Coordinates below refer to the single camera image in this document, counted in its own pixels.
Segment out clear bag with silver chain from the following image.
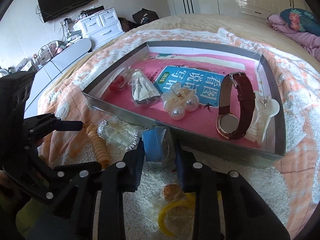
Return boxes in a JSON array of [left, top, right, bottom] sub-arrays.
[[97, 120, 142, 152]]

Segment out blue small box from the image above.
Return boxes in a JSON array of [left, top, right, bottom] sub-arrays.
[[142, 126, 169, 163]]

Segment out yellow ring bracelet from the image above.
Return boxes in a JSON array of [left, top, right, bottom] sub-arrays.
[[157, 193, 197, 239]]

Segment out clear bag with necklace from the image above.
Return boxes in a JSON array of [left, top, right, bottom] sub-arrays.
[[129, 70, 161, 107]]

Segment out clear bag red beads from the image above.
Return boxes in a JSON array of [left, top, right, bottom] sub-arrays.
[[108, 71, 131, 91]]

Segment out pearl bow hair accessory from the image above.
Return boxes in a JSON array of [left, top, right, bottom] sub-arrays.
[[161, 82, 200, 120]]

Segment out cream claw hair clip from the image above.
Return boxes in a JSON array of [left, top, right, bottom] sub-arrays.
[[245, 90, 280, 145]]

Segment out orange white plaid towel blanket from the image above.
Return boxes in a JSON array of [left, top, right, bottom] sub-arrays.
[[37, 27, 319, 239]]

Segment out green sleeve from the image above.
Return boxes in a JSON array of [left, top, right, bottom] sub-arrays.
[[15, 199, 75, 240]]

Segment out grey cardboard box tray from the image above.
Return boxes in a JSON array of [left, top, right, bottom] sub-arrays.
[[83, 41, 286, 167]]

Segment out pink Chinese workbook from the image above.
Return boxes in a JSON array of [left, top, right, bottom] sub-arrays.
[[96, 53, 260, 139]]

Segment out white drawer cabinet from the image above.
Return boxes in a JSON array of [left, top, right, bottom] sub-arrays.
[[73, 8, 124, 50]]

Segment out black bag on floor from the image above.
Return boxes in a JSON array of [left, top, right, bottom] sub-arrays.
[[132, 8, 159, 25]]

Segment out pink purple quilt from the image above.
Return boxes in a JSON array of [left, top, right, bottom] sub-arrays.
[[267, 15, 319, 61]]

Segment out beige bed cover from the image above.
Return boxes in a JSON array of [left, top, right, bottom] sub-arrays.
[[50, 14, 319, 94]]

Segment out blue floral pillow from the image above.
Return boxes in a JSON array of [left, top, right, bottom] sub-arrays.
[[280, 8, 320, 36]]

